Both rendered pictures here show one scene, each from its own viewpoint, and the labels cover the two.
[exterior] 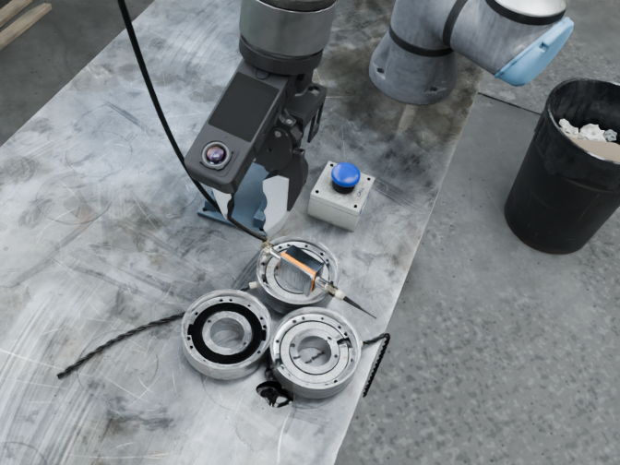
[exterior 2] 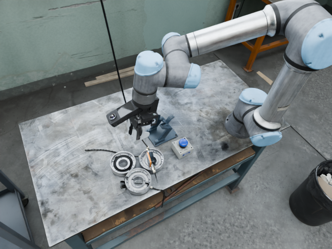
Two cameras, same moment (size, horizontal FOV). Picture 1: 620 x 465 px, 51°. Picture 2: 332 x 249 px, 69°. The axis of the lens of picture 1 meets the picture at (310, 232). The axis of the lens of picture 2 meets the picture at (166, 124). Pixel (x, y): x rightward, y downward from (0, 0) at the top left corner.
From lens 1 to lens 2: 45 cm
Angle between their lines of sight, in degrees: 25
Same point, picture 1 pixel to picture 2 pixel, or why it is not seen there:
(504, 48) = (252, 131)
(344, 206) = (178, 150)
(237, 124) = (121, 112)
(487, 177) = (294, 179)
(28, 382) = (79, 147)
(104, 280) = (111, 135)
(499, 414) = not seen: outside the picture
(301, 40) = (139, 100)
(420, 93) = (233, 132)
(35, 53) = not seen: hidden behind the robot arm
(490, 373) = (242, 242)
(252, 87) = (130, 105)
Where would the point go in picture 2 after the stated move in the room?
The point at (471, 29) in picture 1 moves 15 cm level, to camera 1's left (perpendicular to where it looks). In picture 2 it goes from (247, 120) to (219, 100)
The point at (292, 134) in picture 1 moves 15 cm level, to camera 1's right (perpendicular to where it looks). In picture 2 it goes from (137, 121) to (168, 150)
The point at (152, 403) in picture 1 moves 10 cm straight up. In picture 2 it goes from (97, 168) to (93, 156)
